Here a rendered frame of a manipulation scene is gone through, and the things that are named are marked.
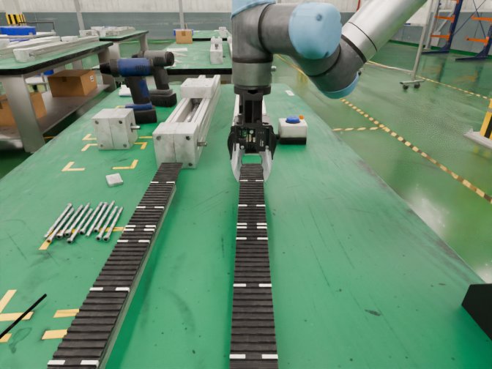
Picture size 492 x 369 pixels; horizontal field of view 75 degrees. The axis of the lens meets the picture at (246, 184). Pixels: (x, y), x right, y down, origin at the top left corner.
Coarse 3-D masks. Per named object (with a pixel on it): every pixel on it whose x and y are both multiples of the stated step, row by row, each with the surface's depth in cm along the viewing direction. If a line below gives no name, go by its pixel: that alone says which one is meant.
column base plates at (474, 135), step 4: (468, 132) 333; (472, 132) 330; (476, 132) 333; (468, 136) 330; (472, 136) 327; (476, 136) 322; (480, 136) 321; (476, 140) 320; (480, 140) 317; (484, 140) 312; (488, 140) 312; (484, 144) 311; (488, 144) 307
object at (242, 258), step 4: (236, 256) 48; (240, 256) 48; (244, 256) 48; (248, 256) 48; (252, 256) 48; (256, 256) 48; (260, 256) 48; (264, 256) 48; (268, 256) 48; (236, 260) 47; (240, 260) 47; (244, 260) 47; (248, 260) 47; (252, 260) 47; (256, 260) 47; (260, 260) 47; (264, 260) 47; (268, 260) 47
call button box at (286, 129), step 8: (280, 120) 99; (304, 120) 99; (280, 128) 95; (288, 128) 95; (296, 128) 95; (304, 128) 95; (280, 136) 96; (288, 136) 96; (296, 136) 96; (304, 136) 96
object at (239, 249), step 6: (240, 246) 50; (246, 246) 50; (252, 246) 50; (258, 246) 50; (264, 246) 50; (240, 252) 49; (246, 252) 49; (252, 252) 49; (258, 252) 49; (264, 252) 49
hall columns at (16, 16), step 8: (8, 0) 877; (16, 0) 900; (304, 0) 961; (312, 0) 940; (8, 8) 886; (16, 8) 909; (8, 16) 893; (16, 16) 895; (16, 24) 903; (24, 24) 923; (488, 112) 314; (488, 120) 314; (488, 128) 315; (488, 136) 315
